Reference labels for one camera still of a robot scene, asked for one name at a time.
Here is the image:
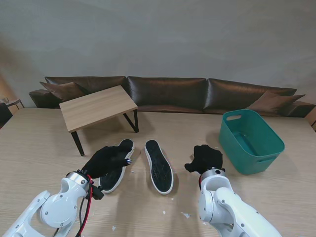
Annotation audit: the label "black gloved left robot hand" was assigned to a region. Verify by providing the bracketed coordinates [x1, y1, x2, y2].
[81, 145, 134, 179]

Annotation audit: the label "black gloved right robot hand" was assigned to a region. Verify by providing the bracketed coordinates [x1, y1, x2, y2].
[184, 144, 226, 175]

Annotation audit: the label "yellow canvas sneaker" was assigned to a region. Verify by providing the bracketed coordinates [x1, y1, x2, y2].
[99, 139, 135, 194]
[144, 139, 174, 195]

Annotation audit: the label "green plastic basin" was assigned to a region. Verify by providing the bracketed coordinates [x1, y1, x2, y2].
[218, 109, 285, 176]

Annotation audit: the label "small wooden bench black legs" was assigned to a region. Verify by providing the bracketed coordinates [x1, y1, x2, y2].
[59, 85, 139, 157]

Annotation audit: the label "brown leather sofa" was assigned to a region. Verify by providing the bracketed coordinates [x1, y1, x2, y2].
[28, 76, 316, 119]

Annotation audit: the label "brown sofa cushion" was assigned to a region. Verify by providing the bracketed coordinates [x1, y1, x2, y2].
[246, 90, 306, 117]
[39, 81, 84, 101]

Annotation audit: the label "small wooden side table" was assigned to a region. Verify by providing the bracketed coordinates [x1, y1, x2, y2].
[0, 97, 25, 111]

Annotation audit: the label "dark chair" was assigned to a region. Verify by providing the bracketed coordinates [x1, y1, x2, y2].
[0, 102, 13, 130]

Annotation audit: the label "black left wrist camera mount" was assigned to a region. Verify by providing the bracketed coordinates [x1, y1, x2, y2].
[89, 185, 105, 201]

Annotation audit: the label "red black left arm cable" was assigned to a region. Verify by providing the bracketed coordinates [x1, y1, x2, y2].
[75, 174, 96, 237]

